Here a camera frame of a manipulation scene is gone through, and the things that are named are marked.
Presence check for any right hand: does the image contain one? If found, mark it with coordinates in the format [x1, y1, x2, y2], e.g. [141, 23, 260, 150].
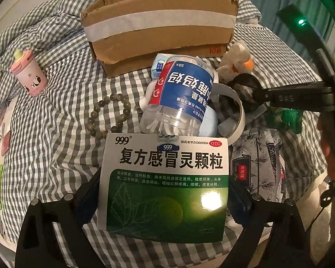
[317, 116, 335, 181]

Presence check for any grey checked duvet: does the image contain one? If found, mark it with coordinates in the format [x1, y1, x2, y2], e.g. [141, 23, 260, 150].
[0, 0, 326, 267]

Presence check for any white plastic bag with orange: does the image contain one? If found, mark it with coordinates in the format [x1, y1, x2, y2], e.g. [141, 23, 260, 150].
[217, 40, 254, 84]

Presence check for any floral tissue pack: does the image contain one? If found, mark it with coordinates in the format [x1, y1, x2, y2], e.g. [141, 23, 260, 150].
[230, 128, 286, 202]

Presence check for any blue white small carton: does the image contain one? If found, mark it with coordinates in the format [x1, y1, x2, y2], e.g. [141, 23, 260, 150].
[151, 53, 172, 80]

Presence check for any green white medicine box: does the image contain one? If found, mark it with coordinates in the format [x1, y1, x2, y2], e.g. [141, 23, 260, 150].
[97, 134, 229, 244]

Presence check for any white tape roll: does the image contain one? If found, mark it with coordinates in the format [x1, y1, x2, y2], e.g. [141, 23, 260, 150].
[211, 83, 246, 146]

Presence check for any green bead bracelet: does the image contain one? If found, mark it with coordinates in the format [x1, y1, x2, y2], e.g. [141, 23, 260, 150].
[86, 92, 132, 140]

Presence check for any clear cotton swab jar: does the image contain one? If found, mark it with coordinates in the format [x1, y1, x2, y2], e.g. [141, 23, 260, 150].
[140, 55, 217, 136]

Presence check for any green foil pouch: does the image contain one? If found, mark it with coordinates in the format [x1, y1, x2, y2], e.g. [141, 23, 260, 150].
[265, 107, 303, 134]

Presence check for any light blue square case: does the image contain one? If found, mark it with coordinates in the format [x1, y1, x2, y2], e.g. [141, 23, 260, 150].
[198, 106, 218, 137]

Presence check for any brown cardboard box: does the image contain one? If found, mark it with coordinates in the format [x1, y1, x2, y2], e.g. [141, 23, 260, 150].
[82, 0, 238, 78]

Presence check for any teal curtain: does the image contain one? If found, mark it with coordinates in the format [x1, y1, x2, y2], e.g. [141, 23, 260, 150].
[251, 0, 334, 60]

